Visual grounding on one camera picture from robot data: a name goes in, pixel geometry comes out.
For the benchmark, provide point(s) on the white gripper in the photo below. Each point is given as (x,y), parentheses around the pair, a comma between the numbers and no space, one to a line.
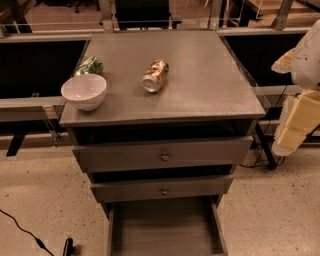
(307,65)

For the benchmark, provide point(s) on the orange soda can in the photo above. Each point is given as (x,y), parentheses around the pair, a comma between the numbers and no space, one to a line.
(155,76)

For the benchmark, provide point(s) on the top grey drawer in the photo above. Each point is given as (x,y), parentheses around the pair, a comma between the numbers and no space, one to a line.
(144,155)

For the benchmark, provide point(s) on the grey wooden drawer cabinet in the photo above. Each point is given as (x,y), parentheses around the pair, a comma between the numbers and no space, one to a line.
(205,96)

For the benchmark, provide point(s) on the brass top drawer knob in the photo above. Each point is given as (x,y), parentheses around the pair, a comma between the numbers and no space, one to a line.
(165,157)

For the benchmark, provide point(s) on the open bottom grey drawer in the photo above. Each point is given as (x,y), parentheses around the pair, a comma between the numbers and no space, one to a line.
(166,227)

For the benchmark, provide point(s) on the middle grey drawer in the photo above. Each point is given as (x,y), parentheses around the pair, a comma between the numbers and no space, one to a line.
(150,189)

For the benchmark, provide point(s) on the green chip bag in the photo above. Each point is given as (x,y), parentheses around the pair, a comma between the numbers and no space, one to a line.
(91,65)

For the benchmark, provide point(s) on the white bowl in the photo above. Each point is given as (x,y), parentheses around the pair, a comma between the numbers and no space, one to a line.
(85,92)

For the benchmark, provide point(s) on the black plug on floor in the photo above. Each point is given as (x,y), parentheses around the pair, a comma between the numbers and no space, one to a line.
(68,247)

